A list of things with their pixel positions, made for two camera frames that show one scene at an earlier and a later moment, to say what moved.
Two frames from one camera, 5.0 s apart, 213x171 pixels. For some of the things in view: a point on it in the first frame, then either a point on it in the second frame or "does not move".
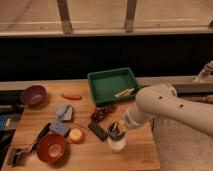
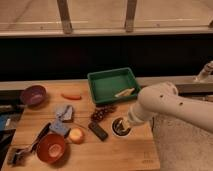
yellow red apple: (76, 135) does not move
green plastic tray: (113, 85) does not move
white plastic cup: (117, 145) -> (121, 126)
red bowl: (51, 148) does not move
